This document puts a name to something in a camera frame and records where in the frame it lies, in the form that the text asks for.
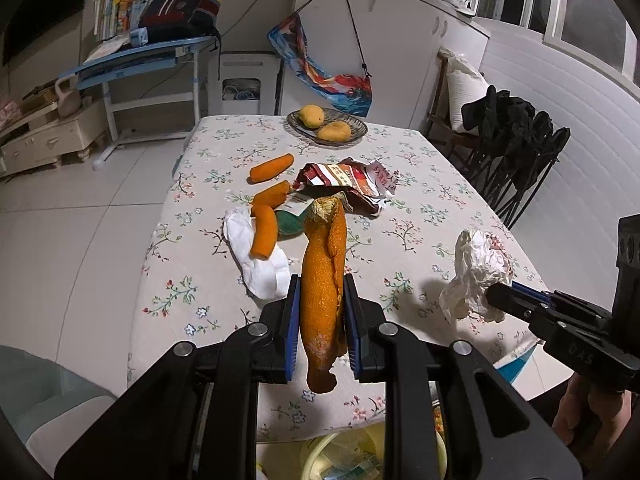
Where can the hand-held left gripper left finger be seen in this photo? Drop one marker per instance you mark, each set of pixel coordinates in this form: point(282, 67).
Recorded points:
point(292, 332)

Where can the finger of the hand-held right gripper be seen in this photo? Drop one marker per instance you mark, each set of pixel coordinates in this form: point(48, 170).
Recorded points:
point(512, 302)
point(535, 294)

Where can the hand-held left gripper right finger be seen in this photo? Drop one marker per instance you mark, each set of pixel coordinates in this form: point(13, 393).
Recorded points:
point(351, 332)

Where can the long orange peel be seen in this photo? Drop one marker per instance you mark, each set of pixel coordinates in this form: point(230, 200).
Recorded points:
point(320, 300)

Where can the white plastic bag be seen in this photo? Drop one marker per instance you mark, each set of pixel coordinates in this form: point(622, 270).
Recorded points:
point(475, 270)

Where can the white tissue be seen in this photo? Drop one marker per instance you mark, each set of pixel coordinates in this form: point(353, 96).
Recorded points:
point(260, 275)

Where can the yellow bin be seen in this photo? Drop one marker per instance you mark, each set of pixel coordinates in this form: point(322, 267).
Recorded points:
point(370, 435)

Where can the green wrapper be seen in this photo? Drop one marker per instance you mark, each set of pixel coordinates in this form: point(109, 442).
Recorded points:
point(289, 223)

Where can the red orange snack wrapper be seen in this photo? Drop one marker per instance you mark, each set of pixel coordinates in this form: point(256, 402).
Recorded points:
point(345, 177)

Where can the person's right hand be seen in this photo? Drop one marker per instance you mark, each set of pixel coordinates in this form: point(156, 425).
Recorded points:
point(567, 412)

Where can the colourful patterned under cloth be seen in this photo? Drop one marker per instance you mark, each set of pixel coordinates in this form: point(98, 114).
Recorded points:
point(515, 365)

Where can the floral tablecloth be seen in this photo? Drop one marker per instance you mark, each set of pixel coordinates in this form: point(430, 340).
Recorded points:
point(200, 240)

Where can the folded black chairs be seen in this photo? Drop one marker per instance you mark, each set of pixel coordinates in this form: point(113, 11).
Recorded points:
point(515, 135)

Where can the wooden chair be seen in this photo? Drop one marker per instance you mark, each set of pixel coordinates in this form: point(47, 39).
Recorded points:
point(435, 125)

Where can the yellow mango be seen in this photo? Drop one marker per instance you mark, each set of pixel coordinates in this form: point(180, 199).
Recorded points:
point(311, 115)
point(334, 131)

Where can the woven fruit plate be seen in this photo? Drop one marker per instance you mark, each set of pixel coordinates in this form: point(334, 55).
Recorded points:
point(352, 125)

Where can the white pillow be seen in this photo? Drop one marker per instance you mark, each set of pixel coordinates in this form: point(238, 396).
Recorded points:
point(462, 85)

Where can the colourful sling bag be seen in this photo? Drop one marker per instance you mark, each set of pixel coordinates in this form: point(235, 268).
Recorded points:
point(340, 87)

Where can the pale green stool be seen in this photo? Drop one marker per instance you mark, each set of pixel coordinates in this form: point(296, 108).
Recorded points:
point(45, 400)

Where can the window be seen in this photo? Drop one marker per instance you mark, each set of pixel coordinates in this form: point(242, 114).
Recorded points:
point(575, 5)

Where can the white sneakers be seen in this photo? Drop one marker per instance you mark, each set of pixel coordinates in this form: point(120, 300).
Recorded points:
point(457, 2)

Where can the blue desk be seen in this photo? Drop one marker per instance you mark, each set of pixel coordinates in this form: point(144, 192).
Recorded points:
point(150, 55)

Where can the white television cabinet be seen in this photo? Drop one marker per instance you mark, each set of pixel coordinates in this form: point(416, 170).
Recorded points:
point(50, 135)

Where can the beige kettlebell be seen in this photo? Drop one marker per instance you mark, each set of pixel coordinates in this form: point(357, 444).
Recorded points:
point(70, 100)

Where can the small blue box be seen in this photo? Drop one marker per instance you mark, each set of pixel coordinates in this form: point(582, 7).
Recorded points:
point(139, 36)

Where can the white papers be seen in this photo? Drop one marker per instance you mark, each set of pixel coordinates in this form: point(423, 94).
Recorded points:
point(107, 50)

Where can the dark striped backpack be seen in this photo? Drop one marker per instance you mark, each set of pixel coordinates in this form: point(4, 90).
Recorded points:
point(180, 10)

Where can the pink bag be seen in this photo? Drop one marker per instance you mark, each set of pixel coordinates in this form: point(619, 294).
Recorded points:
point(7, 110)

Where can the row of books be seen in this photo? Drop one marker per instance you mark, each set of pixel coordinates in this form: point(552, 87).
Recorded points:
point(112, 17)

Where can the black television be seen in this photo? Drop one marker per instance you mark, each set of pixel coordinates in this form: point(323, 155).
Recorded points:
point(40, 10)

